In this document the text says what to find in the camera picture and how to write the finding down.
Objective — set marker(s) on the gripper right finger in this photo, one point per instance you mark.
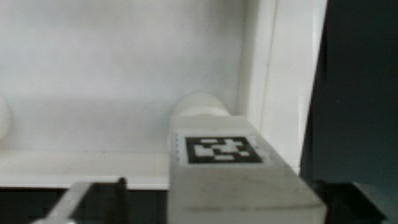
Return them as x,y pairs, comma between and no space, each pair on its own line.
350,208

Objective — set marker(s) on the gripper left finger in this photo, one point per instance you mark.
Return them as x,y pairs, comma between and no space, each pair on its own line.
92,204

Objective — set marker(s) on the white square tabletop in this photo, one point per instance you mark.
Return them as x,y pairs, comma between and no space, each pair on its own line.
105,58

